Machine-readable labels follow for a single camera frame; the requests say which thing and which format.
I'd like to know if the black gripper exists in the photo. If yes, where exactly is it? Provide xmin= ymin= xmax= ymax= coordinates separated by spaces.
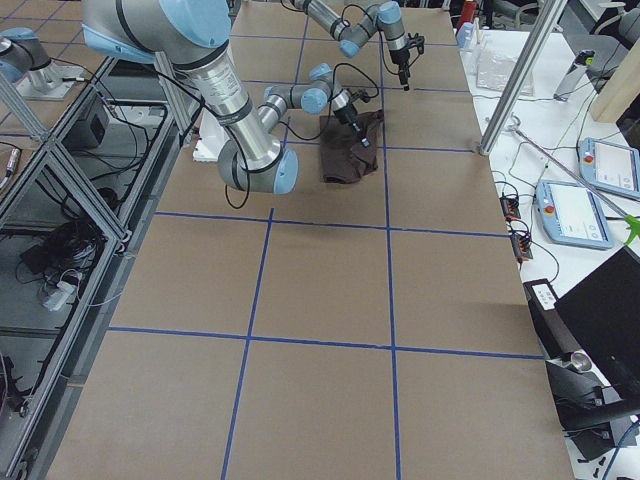
xmin=389 ymin=33 xmax=425 ymax=91
xmin=333 ymin=88 xmax=370 ymax=148

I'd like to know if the dark brown t-shirt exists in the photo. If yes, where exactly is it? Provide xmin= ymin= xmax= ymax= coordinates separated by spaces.
xmin=320 ymin=109 xmax=384 ymax=184

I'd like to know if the neighbour robot arm base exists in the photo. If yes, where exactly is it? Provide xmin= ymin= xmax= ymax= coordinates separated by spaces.
xmin=1 ymin=27 xmax=90 ymax=101

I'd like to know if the cardboard sheet in plastic sleeve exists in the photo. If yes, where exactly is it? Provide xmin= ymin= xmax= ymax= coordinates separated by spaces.
xmin=473 ymin=50 xmax=517 ymax=92

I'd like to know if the dark red cylinder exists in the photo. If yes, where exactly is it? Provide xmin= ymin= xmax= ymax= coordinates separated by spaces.
xmin=460 ymin=0 xmax=477 ymax=23

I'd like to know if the orange terminal block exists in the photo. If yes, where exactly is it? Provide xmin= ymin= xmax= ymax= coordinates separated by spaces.
xmin=500 ymin=195 xmax=522 ymax=221
xmin=510 ymin=231 xmax=533 ymax=264

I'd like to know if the brown paper table cover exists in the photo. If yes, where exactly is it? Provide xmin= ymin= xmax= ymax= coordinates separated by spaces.
xmin=48 ymin=9 xmax=573 ymax=479

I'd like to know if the near teach pendant tablet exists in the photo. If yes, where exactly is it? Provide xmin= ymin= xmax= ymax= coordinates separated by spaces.
xmin=535 ymin=180 xmax=614 ymax=250

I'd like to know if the teach pendant tablet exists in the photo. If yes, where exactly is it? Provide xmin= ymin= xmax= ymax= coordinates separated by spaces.
xmin=535 ymin=180 xmax=614 ymax=250
xmin=578 ymin=137 xmax=639 ymax=200

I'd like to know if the far teach pendant tablet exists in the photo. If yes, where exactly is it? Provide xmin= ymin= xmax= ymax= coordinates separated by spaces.
xmin=578 ymin=137 xmax=639 ymax=200

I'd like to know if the black box with label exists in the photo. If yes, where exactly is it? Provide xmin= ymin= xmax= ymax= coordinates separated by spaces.
xmin=523 ymin=279 xmax=592 ymax=372

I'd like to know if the black laptop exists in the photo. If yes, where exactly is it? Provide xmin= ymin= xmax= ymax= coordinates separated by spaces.
xmin=556 ymin=247 xmax=639 ymax=397

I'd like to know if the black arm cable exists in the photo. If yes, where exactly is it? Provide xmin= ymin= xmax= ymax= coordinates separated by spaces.
xmin=341 ymin=3 xmax=401 ymax=76
xmin=149 ymin=49 xmax=381 ymax=210

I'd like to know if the aluminium vertical post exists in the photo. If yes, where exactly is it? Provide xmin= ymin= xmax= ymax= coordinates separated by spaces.
xmin=478 ymin=0 xmax=568 ymax=156

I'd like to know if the white metal mount base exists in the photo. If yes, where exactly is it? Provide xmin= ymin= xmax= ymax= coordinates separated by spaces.
xmin=193 ymin=109 xmax=234 ymax=163

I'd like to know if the aluminium side frame rack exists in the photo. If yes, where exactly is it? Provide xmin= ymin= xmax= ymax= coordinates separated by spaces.
xmin=1 ymin=53 xmax=199 ymax=479

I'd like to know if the black camera stand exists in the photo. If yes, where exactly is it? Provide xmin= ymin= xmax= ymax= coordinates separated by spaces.
xmin=546 ymin=362 xmax=639 ymax=461

